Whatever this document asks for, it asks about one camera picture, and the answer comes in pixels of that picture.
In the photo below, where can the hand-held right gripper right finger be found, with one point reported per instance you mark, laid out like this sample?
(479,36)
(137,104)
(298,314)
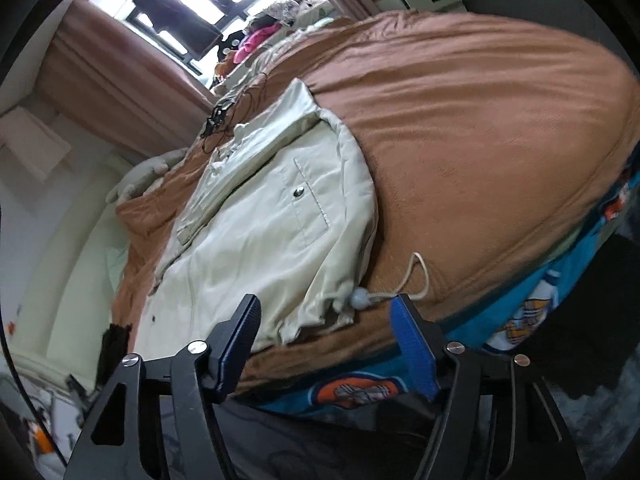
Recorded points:
(412,345)

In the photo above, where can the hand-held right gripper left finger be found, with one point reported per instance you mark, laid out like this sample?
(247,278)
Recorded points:
(240,345)

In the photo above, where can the white jacket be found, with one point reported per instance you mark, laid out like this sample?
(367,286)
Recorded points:
(280,220)

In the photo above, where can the black folded clothes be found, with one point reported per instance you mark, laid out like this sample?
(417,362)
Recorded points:
(115,355)

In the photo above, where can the person's right leg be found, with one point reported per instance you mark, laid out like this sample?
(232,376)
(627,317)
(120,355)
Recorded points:
(325,440)

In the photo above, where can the light green pillow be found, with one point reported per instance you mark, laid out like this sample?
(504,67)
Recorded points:
(116,270)

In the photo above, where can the dark fluffy cloth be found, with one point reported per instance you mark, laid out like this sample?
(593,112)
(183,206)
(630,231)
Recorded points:
(585,350)

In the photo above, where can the grey plush toy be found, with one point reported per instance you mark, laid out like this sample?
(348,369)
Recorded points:
(145,175)

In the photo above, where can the cream padded headboard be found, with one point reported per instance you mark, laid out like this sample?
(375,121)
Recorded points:
(60,260)

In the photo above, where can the brown blanket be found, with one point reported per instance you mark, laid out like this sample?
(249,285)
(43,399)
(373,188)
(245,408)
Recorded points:
(475,135)

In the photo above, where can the orange box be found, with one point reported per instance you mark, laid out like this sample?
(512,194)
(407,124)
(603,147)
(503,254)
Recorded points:
(40,437)

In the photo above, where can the orange plush toy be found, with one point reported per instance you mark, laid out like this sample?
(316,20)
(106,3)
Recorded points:
(224,67)

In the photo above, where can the black plush toy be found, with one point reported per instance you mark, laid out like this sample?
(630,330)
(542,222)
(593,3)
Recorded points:
(229,45)

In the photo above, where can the pink plush toy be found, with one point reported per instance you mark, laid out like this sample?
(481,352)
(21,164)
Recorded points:
(257,40)

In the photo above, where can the dark hanging coat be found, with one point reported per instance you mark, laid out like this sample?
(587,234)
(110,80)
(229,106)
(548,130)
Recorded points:
(185,25)

